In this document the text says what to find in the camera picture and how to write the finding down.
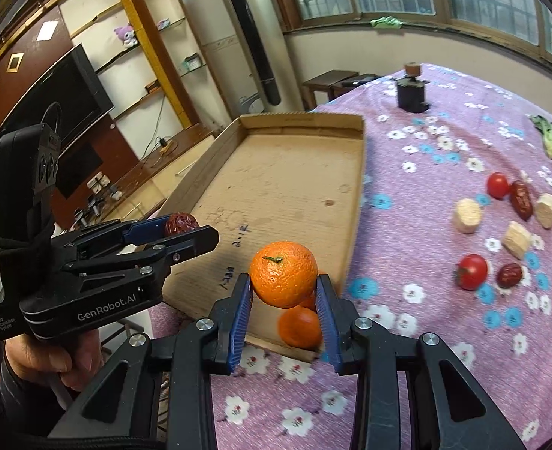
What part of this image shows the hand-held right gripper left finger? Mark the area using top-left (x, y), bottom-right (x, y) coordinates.
top-left (46, 273), bottom-right (253, 450)

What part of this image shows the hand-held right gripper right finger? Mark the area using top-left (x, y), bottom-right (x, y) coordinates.
top-left (314, 273), bottom-right (527, 450)

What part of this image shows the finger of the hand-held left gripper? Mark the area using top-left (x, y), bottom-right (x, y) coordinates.
top-left (67, 218), bottom-right (171, 256)
top-left (76, 225), bottom-right (221, 294)

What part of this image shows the wrinkled red date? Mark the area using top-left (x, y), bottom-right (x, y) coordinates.
top-left (164, 212), bottom-right (199, 237)

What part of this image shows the orange tangerine with stem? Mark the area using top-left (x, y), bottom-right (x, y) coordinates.
top-left (250, 240), bottom-right (319, 309)

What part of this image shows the shallow cardboard box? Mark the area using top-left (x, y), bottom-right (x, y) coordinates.
top-left (147, 111), bottom-right (367, 364)

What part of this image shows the red cherry tomato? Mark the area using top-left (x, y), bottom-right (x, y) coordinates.
top-left (486, 172), bottom-right (511, 200)
top-left (454, 253), bottom-right (489, 291)

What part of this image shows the small red date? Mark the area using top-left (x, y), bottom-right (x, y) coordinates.
top-left (496, 262), bottom-right (524, 289)

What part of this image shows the beige bread chunk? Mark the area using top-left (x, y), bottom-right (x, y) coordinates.
top-left (536, 193), bottom-right (552, 230)
top-left (501, 222), bottom-right (532, 261)

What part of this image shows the person's left forearm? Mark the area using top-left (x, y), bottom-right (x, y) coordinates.
top-left (0, 356), bottom-right (77, 450)

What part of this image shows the person's left hand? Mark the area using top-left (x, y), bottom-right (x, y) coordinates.
top-left (4, 327), bottom-right (105, 392)

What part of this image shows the black flat television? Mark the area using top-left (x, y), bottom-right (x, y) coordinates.
top-left (0, 43), bottom-right (116, 170)

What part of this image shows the purple floral tablecloth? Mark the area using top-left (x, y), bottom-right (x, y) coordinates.
top-left (149, 62), bottom-right (552, 450)

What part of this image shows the purple plush toy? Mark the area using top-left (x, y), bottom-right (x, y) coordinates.
top-left (113, 25), bottom-right (140, 48)

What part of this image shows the small wooden side table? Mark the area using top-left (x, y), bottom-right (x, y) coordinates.
top-left (303, 70), bottom-right (360, 108)

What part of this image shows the tower air conditioner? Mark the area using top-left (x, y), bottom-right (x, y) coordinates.
top-left (201, 0), bottom-right (305, 116)

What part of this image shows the large red date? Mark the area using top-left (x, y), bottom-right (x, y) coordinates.
top-left (509, 180), bottom-right (534, 221)

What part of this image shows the black jar with cork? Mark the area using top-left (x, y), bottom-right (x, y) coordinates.
top-left (395, 62), bottom-right (431, 114)

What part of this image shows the green leafy vegetable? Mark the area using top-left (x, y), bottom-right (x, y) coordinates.
top-left (529, 115), bottom-right (552, 159)

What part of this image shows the wooden wall shelf unit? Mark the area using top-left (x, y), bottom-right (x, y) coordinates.
top-left (60, 0), bottom-right (225, 151)

